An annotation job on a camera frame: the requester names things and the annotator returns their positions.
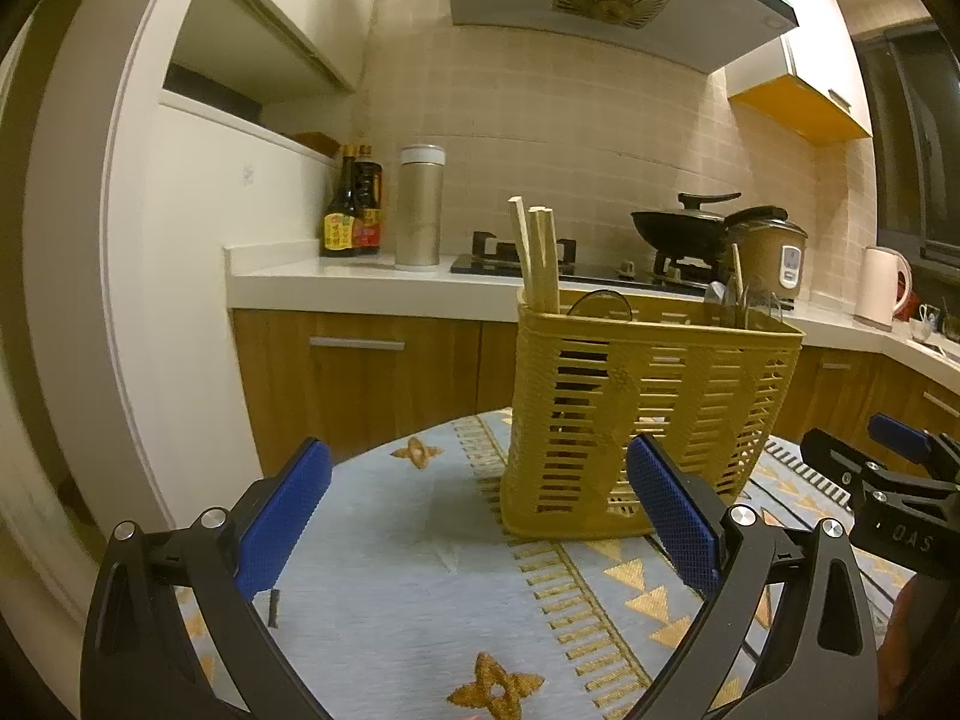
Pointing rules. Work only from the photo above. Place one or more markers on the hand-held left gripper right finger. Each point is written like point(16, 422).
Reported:
point(675, 517)

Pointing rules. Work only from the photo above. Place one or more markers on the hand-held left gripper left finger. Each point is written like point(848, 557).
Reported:
point(289, 510)

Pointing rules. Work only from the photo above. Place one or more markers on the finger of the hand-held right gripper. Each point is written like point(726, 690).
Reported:
point(896, 431)
point(836, 461)

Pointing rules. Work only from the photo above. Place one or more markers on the wooden chopstick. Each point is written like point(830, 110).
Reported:
point(738, 277)
point(538, 262)
point(523, 255)
point(551, 270)

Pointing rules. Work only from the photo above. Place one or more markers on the yellow plastic utensil basket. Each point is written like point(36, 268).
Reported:
point(570, 330)

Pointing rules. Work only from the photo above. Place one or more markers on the glass cup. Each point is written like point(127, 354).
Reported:
point(924, 322)

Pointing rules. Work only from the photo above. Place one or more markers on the wooden lower cabinets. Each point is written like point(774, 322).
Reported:
point(360, 405)

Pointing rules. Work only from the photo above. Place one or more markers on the patterned light blue tablecloth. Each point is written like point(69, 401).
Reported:
point(420, 540)

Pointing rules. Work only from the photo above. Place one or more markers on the white electric kettle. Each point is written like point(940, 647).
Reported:
point(881, 285)

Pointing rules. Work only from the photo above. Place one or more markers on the beige rice cooker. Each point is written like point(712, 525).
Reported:
point(765, 255)

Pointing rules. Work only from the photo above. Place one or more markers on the black wok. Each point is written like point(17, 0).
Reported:
point(675, 232)

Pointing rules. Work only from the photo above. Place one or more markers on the dark window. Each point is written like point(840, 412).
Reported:
point(915, 150)

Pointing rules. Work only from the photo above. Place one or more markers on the sauce bottle with yellow label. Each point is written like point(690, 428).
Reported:
point(339, 229)

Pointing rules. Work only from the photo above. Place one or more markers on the black wok lid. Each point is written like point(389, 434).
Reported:
point(701, 201)

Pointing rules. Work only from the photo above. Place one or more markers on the sauce bottle with red label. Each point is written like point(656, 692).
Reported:
point(369, 225)

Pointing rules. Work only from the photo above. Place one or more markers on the black glass gas stove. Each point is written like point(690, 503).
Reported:
point(487, 264)

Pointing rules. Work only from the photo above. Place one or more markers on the silver thermos flask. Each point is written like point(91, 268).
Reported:
point(418, 210)

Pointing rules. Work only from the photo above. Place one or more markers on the brown cardboard box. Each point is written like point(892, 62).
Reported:
point(319, 142)

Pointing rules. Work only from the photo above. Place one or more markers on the white and orange wall cabinet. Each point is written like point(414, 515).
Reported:
point(810, 52)

